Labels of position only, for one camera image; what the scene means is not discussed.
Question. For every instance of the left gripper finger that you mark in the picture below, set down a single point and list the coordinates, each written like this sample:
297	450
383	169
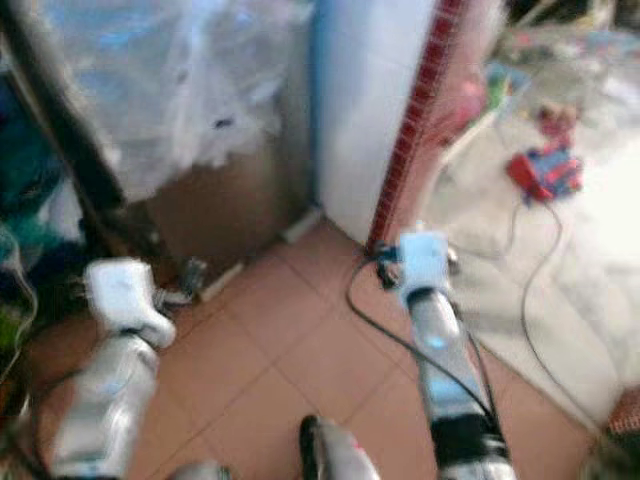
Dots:
192	275

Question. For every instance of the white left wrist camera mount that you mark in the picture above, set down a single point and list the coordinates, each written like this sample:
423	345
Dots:
125	295

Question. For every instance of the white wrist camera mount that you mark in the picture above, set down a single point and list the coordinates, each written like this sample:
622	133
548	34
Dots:
422	262
125	295

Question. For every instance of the clear plastic sheet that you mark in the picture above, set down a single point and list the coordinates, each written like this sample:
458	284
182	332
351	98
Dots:
170	80

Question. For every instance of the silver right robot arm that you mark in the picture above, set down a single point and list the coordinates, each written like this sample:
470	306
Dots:
440	340

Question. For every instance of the red and blue bag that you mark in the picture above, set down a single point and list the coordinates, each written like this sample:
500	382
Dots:
545	172

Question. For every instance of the silver robot right leg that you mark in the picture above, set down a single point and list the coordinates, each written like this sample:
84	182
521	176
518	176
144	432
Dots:
350	455

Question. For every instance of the small red toy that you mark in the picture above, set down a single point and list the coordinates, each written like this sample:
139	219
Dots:
555	122

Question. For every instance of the silver robot left leg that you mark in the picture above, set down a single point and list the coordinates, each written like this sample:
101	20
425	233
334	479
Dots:
200	472

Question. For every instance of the silver robot leg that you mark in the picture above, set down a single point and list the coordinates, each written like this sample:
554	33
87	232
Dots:
200	472
350	455

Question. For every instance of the teal cloth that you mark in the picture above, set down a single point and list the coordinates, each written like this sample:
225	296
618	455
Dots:
25	170

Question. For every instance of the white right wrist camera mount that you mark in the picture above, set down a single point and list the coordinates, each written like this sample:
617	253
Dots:
422	262

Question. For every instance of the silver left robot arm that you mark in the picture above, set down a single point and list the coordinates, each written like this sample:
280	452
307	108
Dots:
110	410

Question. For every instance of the green plastic bag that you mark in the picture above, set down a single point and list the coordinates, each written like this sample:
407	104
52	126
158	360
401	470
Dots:
10	328

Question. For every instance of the pink bag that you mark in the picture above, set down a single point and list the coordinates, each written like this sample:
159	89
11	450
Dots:
472	105

